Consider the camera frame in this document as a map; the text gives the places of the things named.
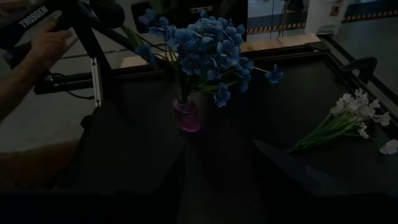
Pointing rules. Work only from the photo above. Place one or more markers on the light wooden base board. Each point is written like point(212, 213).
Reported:
point(280, 41)

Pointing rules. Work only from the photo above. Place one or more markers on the person's forearm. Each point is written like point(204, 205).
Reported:
point(34, 165)
point(15, 87)

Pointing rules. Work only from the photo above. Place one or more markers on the pink ribbed glass vase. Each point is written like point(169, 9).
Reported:
point(186, 118)

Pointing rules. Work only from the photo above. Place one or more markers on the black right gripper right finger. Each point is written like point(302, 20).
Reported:
point(280, 174)

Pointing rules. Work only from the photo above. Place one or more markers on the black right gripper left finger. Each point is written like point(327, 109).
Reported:
point(168, 174)

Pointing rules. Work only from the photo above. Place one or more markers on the person's hand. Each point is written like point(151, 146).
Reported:
point(49, 43)

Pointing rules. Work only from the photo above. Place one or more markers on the tall white cabinet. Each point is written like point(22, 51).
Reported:
point(323, 18)

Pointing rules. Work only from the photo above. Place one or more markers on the fallen white blossom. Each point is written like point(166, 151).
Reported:
point(390, 147)

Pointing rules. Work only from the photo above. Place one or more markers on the black aluminium table frame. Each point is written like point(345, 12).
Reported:
point(280, 53)

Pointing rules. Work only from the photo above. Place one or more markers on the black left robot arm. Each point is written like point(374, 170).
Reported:
point(31, 20)

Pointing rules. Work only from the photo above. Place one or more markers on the blue artificial flower bunch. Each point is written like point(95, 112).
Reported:
point(202, 46)

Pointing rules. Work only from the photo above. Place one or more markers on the small white artificial flower bunch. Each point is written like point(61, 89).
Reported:
point(348, 115)

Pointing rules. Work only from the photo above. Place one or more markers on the black frame post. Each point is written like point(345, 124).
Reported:
point(360, 67)

